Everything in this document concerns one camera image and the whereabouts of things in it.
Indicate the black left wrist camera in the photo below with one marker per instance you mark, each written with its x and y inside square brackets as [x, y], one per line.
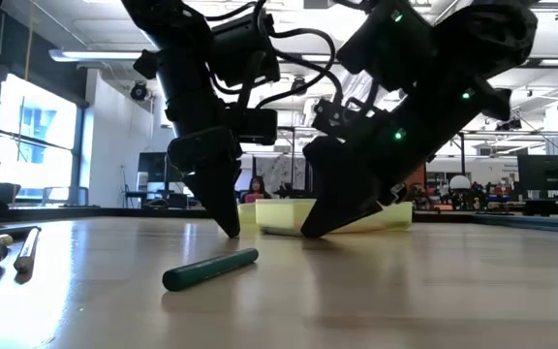
[245, 48]

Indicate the white globe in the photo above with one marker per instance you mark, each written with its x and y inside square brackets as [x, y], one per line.
[459, 182]

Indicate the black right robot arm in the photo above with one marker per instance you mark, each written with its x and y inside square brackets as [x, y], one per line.
[477, 39]

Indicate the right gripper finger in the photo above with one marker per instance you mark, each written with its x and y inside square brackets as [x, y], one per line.
[342, 189]

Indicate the yellow translucent supply box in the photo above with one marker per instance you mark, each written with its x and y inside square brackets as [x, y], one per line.
[279, 213]

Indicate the dark green crayon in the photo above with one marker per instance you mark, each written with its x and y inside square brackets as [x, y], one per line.
[208, 270]

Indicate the black ceiling camera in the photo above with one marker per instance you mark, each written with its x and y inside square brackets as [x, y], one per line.
[300, 87]
[139, 91]

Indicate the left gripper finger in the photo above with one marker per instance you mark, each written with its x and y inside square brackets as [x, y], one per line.
[221, 194]

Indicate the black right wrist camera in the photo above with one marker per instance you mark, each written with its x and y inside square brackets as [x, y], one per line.
[337, 118]

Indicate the black monitor on stand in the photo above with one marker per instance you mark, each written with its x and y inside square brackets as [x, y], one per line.
[153, 167]

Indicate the large window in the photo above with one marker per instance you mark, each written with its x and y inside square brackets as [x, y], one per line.
[41, 160]

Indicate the person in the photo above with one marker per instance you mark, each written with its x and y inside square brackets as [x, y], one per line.
[257, 186]

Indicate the orange pencil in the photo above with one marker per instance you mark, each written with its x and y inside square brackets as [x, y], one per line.
[27, 249]

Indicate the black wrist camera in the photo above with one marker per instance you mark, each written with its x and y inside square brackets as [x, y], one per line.
[337, 118]
[245, 48]

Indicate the wide black monitor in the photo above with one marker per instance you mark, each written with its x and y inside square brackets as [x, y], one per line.
[548, 172]

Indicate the orange partition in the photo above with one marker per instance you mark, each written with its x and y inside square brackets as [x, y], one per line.
[417, 177]

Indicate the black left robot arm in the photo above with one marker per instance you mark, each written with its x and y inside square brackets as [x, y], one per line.
[182, 72]

